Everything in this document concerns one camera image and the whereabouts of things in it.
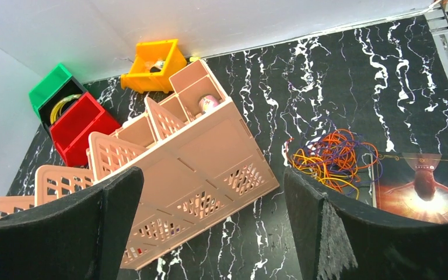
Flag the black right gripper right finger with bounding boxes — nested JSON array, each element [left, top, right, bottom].
[[283, 167, 448, 279]]

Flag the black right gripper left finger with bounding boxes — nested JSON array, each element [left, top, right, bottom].
[[0, 167, 144, 279]]

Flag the purple cable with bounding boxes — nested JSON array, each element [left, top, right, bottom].
[[285, 117, 384, 197]]

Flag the orange cable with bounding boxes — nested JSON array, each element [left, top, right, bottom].
[[291, 129, 380, 193]]

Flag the red plastic bin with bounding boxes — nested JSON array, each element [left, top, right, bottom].
[[50, 92, 121, 167]]

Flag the black plastic bin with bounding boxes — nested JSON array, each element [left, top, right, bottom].
[[37, 76, 88, 134]]

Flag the green plastic bin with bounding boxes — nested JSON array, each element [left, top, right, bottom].
[[29, 63, 73, 118]]

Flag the dark book three days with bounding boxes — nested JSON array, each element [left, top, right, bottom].
[[372, 152, 448, 224]]

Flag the pink plastic file organizer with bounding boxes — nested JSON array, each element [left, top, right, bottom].
[[0, 60, 279, 269]]

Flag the pink patterned tape roll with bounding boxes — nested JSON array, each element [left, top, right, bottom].
[[198, 94, 220, 114]]

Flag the yellow plastic bin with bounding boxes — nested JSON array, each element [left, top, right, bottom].
[[120, 39, 187, 93]]

